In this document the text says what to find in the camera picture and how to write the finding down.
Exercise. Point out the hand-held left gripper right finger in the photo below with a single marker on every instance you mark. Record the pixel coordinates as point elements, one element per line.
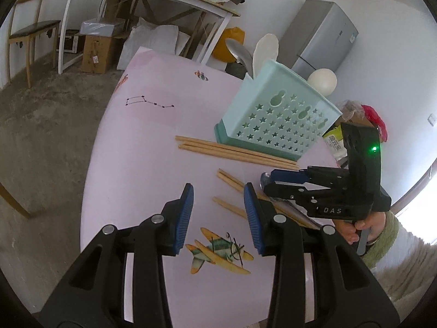
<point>252,222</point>

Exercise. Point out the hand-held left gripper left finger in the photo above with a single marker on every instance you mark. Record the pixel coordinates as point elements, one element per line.
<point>182,218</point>

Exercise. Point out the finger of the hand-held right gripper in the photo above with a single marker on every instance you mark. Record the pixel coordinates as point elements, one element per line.
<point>286,176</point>
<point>286,191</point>

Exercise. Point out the stainless steel spoon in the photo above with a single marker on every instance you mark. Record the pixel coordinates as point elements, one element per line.
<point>264,179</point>
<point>239,53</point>

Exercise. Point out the wooden chopstick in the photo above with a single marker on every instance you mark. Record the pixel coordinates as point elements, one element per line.
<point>232,177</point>
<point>211,145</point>
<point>230,181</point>
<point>228,206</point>
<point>211,153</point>

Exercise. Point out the teal plastic utensil holder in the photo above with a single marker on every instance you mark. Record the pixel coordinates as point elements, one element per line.
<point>273,123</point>

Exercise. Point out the white plastic spoon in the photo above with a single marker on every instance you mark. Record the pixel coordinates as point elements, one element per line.
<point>266,51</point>
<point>322,80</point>

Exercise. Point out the person's right forearm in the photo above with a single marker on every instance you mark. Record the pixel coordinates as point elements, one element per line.
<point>403,256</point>

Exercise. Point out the person's right hand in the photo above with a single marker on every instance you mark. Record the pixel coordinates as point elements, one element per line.
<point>374,223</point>

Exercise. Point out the white and yellow rice bag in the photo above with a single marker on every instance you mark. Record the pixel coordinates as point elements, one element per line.
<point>334,140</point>

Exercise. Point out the large cardboard box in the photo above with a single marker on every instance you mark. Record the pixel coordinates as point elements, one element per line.
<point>355,121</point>

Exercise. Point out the red cloth bag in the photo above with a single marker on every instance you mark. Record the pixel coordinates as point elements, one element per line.
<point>375,119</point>

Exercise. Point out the clear plastic bag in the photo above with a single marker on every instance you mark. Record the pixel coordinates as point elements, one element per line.
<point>351,106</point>

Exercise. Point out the pink printed tablecloth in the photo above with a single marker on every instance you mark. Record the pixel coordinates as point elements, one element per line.
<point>143,126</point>

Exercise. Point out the yellow plastic bag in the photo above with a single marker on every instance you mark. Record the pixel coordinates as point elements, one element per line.
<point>230,44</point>

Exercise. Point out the silver refrigerator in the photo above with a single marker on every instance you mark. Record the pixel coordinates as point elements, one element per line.
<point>321,34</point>

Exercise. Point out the white woven sack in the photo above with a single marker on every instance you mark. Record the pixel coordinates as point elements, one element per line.
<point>150,44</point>

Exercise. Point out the small cardboard box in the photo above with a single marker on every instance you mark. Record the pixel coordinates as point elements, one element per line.
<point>97,53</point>

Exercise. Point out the white flat box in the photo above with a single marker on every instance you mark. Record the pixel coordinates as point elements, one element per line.
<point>102,26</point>

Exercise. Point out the wall socket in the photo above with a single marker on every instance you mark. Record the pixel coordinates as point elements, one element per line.
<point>432,119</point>

